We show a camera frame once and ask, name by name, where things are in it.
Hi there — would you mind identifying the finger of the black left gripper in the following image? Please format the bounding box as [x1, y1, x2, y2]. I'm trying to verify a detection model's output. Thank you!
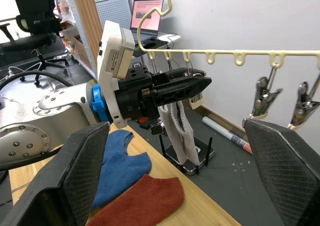
[152, 76, 212, 109]
[151, 68, 207, 87]

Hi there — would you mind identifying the wooden wall baseboard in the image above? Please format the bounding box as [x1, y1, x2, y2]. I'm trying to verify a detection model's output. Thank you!
[199, 105, 251, 138]

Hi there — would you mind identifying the blue sock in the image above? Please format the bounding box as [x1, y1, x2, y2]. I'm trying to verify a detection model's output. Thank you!
[102, 130, 135, 166]
[91, 152, 153, 209]

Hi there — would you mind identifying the wooden panel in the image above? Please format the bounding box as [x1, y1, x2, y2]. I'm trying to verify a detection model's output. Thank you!
[69, 0, 104, 79]

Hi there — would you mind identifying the metal clip with cream tips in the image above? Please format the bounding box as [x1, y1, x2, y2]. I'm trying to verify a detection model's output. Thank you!
[289, 72, 320, 131]
[249, 67, 284, 119]
[183, 60, 205, 110]

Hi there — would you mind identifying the white pegboard shelf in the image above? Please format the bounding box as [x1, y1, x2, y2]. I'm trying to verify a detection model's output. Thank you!
[61, 0, 133, 37]

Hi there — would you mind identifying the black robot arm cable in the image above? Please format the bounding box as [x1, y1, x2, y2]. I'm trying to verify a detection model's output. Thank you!
[0, 70, 73, 92]

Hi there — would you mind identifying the blue wrist clamp ring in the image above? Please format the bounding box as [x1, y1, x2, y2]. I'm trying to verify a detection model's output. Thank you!
[91, 84, 108, 124]

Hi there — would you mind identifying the cream plastic clip hanger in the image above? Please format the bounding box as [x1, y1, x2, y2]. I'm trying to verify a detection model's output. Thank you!
[136, 0, 320, 71]

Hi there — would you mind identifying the white tube with red band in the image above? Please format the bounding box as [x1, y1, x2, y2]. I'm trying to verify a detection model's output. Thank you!
[202, 116, 253, 155]

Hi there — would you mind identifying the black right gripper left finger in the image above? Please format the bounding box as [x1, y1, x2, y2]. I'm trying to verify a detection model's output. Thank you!
[0, 122, 110, 226]

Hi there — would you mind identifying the black router with antennas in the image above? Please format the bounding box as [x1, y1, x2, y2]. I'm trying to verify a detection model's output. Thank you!
[159, 135, 215, 176]

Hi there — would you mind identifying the black office chair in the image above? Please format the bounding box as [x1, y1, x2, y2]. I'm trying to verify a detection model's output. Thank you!
[0, 0, 70, 87]

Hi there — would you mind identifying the open laptop with pink screen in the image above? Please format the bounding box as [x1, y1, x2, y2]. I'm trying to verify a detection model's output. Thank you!
[129, 0, 165, 41]

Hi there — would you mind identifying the rust red sock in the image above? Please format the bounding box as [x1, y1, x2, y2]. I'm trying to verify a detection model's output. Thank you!
[86, 174, 185, 226]

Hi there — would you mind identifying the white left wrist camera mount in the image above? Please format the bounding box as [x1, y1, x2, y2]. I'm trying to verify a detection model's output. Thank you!
[96, 20, 136, 128]

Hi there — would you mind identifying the cardboard box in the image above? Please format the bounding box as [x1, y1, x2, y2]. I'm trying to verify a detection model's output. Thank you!
[72, 35, 94, 71]

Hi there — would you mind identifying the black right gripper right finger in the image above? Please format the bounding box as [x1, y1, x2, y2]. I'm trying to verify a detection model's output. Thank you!
[242, 118, 320, 226]

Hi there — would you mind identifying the small black box device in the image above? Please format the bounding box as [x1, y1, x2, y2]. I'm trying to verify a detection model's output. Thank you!
[139, 116, 164, 136]

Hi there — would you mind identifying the grey sock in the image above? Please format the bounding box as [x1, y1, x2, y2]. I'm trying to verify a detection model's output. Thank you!
[158, 101, 200, 165]

